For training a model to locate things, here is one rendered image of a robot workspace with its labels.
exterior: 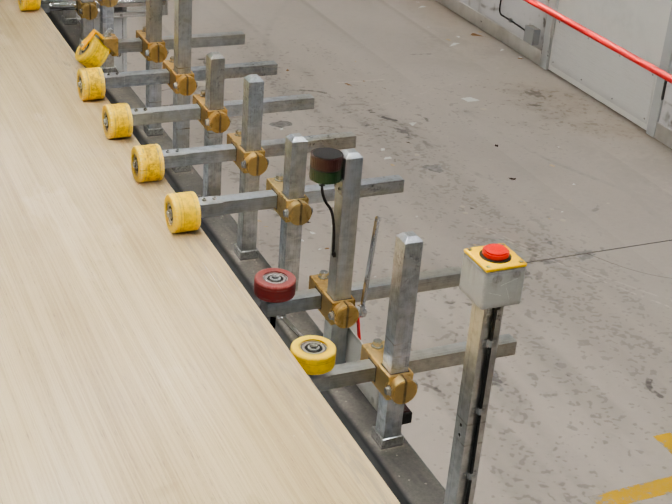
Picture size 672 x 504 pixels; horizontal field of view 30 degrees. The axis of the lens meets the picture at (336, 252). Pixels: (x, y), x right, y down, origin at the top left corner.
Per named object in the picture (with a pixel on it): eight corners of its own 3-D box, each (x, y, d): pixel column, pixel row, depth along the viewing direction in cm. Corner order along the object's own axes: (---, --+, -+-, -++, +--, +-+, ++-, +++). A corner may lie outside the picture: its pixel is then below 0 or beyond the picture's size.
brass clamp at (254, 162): (248, 151, 288) (249, 130, 286) (270, 174, 278) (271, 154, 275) (223, 153, 286) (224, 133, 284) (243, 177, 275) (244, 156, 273)
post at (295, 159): (288, 332, 276) (301, 130, 254) (294, 341, 273) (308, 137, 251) (273, 335, 275) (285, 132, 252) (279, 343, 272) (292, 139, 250)
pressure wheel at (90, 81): (107, 96, 311) (100, 101, 318) (103, 64, 311) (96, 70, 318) (83, 98, 308) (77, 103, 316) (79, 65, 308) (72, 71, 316)
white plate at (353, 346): (325, 341, 259) (328, 299, 255) (379, 410, 239) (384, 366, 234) (322, 341, 259) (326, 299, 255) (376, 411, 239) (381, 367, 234)
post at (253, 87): (249, 266, 294) (258, 72, 272) (255, 273, 292) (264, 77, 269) (235, 268, 293) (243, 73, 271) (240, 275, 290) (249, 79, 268)
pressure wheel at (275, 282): (284, 313, 249) (287, 262, 244) (299, 333, 243) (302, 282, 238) (246, 319, 246) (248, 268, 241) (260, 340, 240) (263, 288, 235)
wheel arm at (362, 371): (506, 349, 240) (509, 330, 238) (515, 359, 238) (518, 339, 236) (296, 388, 224) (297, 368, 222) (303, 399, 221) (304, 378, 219)
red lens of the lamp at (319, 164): (334, 156, 231) (335, 145, 230) (348, 169, 226) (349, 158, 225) (304, 160, 229) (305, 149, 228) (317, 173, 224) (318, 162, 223)
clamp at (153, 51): (155, 46, 348) (155, 28, 346) (169, 62, 337) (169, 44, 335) (133, 47, 346) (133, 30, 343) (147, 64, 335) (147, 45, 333)
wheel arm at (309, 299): (456, 281, 261) (458, 263, 259) (464, 289, 258) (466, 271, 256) (260, 312, 244) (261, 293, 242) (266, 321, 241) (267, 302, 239)
